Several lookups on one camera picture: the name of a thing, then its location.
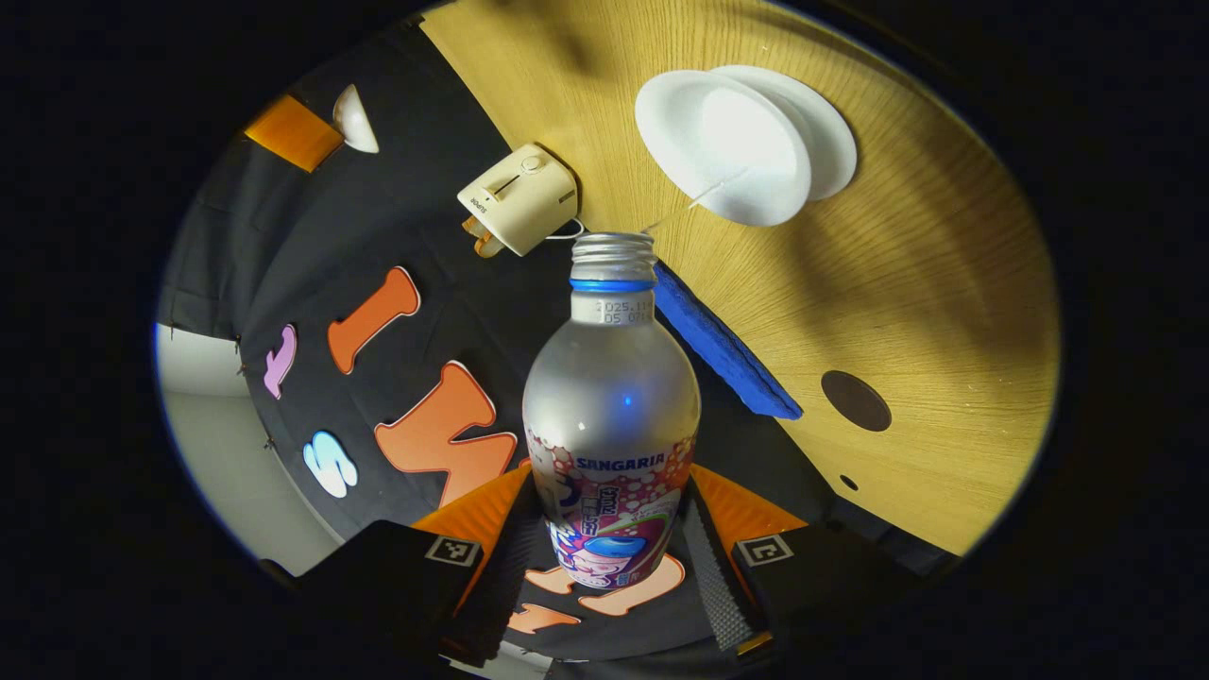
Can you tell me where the blue towel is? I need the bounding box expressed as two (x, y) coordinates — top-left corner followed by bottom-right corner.
(652, 263), (804, 421)

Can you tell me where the white saucer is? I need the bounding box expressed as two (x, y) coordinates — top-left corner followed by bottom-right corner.
(708, 64), (859, 202)

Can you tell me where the dark round coaster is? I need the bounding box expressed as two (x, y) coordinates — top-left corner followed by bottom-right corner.
(821, 370), (893, 433)

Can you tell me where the silver water bottle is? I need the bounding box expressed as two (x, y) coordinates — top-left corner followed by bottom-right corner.
(522, 232), (702, 591)

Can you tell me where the white toaster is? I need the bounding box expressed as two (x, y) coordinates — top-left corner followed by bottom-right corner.
(457, 144), (579, 258)

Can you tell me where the black backdrop cloth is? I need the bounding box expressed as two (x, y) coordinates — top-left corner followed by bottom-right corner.
(156, 17), (832, 662)

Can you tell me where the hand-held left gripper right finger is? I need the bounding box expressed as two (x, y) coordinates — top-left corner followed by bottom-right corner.
(682, 463), (955, 662)

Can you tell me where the white teacup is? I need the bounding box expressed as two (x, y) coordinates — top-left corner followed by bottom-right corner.
(635, 71), (813, 228)

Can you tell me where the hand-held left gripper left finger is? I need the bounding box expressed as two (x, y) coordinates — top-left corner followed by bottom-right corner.
(260, 463), (549, 667)

